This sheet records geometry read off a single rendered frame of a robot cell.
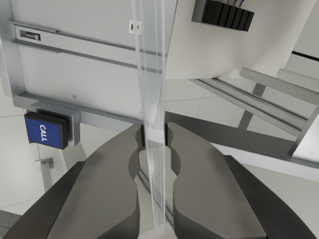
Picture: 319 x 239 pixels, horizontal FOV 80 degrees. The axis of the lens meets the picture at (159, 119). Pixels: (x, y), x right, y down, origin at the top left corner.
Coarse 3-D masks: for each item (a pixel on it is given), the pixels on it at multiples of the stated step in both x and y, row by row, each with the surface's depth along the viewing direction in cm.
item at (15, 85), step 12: (0, 0) 21; (0, 12) 21; (0, 24) 22; (12, 24) 23; (0, 36) 22; (12, 36) 23; (0, 48) 23; (12, 48) 24; (0, 60) 23; (12, 60) 24; (0, 72) 24; (12, 72) 25; (12, 84) 25; (12, 96) 25
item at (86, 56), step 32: (32, 0) 22; (64, 0) 21; (96, 0) 20; (128, 0) 20; (64, 32) 22; (96, 32) 22; (128, 32) 21; (32, 64) 25; (64, 64) 24; (96, 64) 24; (128, 64) 23; (64, 96) 26; (96, 96) 26; (128, 96) 25
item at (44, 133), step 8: (32, 120) 23; (32, 128) 24; (40, 128) 24; (48, 128) 24; (56, 128) 23; (32, 136) 25; (40, 136) 24; (48, 136) 24; (56, 136) 24; (48, 144) 25; (56, 144) 24
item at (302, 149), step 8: (312, 120) 22; (304, 128) 23; (312, 128) 22; (304, 136) 23; (312, 136) 23; (296, 144) 24; (304, 144) 23; (312, 144) 23; (288, 152) 25; (296, 152) 24; (304, 152) 24; (312, 152) 24; (312, 160) 24
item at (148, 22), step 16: (144, 0) 7; (160, 0) 8; (144, 16) 8; (160, 16) 8; (144, 32) 8; (160, 32) 8; (144, 48) 9; (160, 48) 9; (144, 64) 9; (160, 64) 9; (144, 80) 10; (160, 80) 10; (144, 96) 11; (160, 96) 11; (144, 112) 11; (160, 112) 11; (144, 128) 12; (160, 128) 12; (160, 144) 13; (160, 160) 15; (160, 176) 16; (160, 192) 18; (160, 208) 21; (160, 224) 24
